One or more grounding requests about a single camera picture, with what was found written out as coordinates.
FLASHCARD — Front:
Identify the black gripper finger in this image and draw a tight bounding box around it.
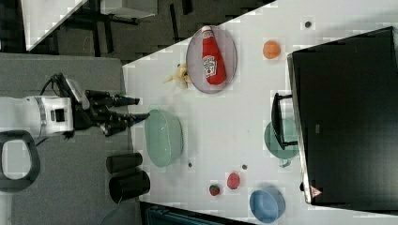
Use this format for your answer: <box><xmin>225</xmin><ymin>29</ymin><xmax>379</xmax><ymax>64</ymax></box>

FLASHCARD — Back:
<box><xmin>125</xmin><ymin>113</ymin><xmax>149</xmax><ymax>127</ymax></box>
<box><xmin>125</xmin><ymin>97</ymin><xmax>140</xmax><ymax>105</ymax></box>

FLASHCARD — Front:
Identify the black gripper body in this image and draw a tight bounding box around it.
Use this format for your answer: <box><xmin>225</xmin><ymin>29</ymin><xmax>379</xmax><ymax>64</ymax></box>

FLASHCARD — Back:
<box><xmin>73</xmin><ymin>90</ymin><xmax>129</xmax><ymax>137</ymax></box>

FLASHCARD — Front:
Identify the light green plastic strainer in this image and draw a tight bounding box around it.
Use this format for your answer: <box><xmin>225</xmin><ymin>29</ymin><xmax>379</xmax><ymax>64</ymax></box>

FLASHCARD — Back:
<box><xmin>145</xmin><ymin>109</ymin><xmax>183</xmax><ymax>168</ymax></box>

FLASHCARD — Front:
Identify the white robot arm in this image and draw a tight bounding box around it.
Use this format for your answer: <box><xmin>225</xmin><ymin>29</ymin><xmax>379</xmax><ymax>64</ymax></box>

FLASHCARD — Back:
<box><xmin>1</xmin><ymin>96</ymin><xmax>76</xmax><ymax>193</ymax></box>

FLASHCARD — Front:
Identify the upper black cylinder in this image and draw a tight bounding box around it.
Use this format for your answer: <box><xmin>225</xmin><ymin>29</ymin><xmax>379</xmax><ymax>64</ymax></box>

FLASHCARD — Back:
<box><xmin>106</xmin><ymin>153</ymin><xmax>143</xmax><ymax>174</ymax></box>

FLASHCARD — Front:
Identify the black cylinder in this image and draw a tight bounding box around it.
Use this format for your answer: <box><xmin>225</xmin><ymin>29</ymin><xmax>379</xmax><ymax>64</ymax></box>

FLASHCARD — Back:
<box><xmin>106</xmin><ymin>153</ymin><xmax>143</xmax><ymax>174</ymax></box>
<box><xmin>109</xmin><ymin>171</ymin><xmax>150</xmax><ymax>203</ymax></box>

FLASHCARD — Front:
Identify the lower black cylinder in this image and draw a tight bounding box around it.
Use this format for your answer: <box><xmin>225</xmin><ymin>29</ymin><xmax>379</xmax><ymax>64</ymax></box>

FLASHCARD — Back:
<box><xmin>109</xmin><ymin>171</ymin><xmax>150</xmax><ymax>203</ymax></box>

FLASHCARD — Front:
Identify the peeled toy banana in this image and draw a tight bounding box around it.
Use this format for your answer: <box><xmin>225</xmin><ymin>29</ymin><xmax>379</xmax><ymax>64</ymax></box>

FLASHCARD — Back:
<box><xmin>163</xmin><ymin>64</ymin><xmax>191</xmax><ymax>89</ymax></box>

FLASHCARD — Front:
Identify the red ketchup bottle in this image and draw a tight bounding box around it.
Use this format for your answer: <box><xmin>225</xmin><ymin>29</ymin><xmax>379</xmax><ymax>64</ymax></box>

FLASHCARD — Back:
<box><xmin>202</xmin><ymin>26</ymin><xmax>226</xmax><ymax>85</ymax></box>

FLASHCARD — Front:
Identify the blue crate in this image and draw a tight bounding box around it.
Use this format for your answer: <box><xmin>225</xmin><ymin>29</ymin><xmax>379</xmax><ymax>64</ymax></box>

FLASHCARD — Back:
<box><xmin>145</xmin><ymin>207</ymin><xmax>251</xmax><ymax>225</ymax></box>

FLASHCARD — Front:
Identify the toy strawberry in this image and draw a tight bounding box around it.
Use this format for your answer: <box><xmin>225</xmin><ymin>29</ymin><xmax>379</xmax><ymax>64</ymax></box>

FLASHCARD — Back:
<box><xmin>209</xmin><ymin>185</ymin><xmax>221</xmax><ymax>196</ymax></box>

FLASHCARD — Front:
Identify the grey round plate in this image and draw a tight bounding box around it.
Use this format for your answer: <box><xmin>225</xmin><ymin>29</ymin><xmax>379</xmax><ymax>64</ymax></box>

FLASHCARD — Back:
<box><xmin>186</xmin><ymin>25</ymin><xmax>237</xmax><ymax>94</ymax></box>

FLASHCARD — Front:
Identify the red toy fruit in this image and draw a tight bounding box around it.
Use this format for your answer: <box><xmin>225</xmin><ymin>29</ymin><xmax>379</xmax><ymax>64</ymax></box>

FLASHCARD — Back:
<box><xmin>227</xmin><ymin>172</ymin><xmax>240</xmax><ymax>189</ymax></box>

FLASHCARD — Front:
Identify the orange toy fruit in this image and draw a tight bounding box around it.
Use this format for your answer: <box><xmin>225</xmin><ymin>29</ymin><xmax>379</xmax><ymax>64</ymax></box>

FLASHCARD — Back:
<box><xmin>263</xmin><ymin>40</ymin><xmax>281</xmax><ymax>59</ymax></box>

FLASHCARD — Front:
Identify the blue bowl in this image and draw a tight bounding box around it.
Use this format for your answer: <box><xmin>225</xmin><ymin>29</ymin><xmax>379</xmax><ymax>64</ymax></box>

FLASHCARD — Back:
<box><xmin>250</xmin><ymin>187</ymin><xmax>285</xmax><ymax>223</ymax></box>

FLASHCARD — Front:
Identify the dark green cup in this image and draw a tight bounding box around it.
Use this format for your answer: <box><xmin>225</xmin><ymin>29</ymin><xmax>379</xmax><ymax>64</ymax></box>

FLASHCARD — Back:
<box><xmin>264</xmin><ymin>119</ymin><xmax>299</xmax><ymax>168</ymax></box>

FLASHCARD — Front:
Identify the black toaster oven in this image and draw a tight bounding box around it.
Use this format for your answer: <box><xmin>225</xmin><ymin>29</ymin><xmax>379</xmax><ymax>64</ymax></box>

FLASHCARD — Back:
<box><xmin>271</xmin><ymin>27</ymin><xmax>398</xmax><ymax>215</ymax></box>

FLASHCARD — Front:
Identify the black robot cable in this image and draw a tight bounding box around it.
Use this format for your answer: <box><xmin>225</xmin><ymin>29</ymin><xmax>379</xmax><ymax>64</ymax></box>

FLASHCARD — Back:
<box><xmin>39</xmin><ymin>73</ymin><xmax>69</xmax><ymax>97</ymax></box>

